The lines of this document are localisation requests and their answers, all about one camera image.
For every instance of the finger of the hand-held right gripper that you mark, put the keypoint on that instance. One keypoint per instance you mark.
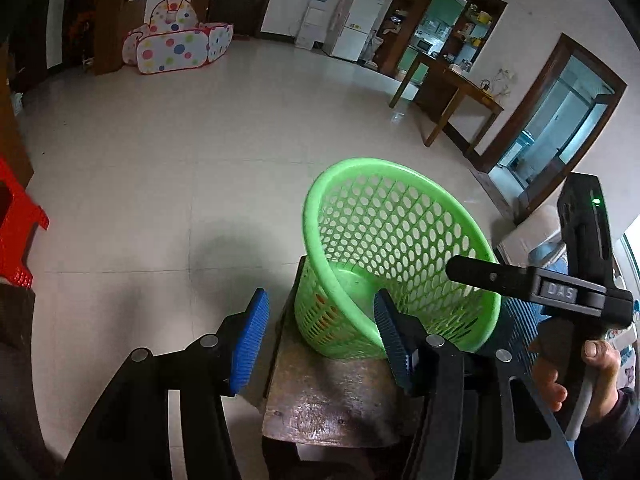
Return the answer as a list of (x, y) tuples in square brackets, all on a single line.
[(480, 273)]

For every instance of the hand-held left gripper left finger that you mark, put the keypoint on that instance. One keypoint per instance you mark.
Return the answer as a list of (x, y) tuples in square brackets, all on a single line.
[(250, 345)]

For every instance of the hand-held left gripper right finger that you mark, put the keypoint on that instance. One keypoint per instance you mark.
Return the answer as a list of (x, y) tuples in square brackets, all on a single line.
[(395, 345)]

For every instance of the green plastic mesh basket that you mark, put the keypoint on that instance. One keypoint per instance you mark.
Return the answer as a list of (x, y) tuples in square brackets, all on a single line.
[(347, 280)]

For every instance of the person's right forearm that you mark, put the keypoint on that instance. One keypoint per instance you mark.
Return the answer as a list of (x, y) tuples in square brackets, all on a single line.
[(617, 430)]

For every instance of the person's right hand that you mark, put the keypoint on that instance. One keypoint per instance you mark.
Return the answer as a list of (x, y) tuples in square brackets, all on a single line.
[(605, 362)]

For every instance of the blue mat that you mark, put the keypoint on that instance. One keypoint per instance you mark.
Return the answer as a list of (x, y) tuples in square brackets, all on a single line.
[(517, 327)]

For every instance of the worn wooden stool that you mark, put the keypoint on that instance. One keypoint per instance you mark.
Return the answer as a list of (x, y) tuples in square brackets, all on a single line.
[(325, 395)]

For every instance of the light blue cabinet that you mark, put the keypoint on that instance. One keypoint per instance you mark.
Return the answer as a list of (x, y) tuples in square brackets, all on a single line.
[(517, 150)]

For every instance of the dark wooden table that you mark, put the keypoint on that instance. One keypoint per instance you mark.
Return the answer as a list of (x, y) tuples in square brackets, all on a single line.
[(462, 91)]

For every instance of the microwave oven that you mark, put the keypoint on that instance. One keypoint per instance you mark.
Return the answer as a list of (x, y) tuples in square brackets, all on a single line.
[(426, 46)]

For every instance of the red plastic stool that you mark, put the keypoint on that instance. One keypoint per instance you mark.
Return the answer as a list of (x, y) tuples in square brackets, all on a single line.
[(17, 240)]

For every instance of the white refrigerator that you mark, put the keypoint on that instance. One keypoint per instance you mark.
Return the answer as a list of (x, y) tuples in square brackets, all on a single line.
[(357, 22)]

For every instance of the white water dispenser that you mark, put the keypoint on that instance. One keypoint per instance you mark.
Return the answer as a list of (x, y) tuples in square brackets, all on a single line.
[(309, 27)]

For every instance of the polka dot play tent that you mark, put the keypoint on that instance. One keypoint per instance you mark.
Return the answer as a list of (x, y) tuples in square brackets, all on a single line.
[(170, 52)]

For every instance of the wooden display shelf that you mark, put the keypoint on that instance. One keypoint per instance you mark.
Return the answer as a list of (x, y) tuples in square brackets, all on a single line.
[(112, 15)]

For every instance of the wooden door frame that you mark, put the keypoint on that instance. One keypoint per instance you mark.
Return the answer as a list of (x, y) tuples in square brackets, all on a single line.
[(510, 130)]

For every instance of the wooden kitchen shelf frame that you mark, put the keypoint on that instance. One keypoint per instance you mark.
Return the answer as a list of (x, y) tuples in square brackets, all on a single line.
[(395, 20)]

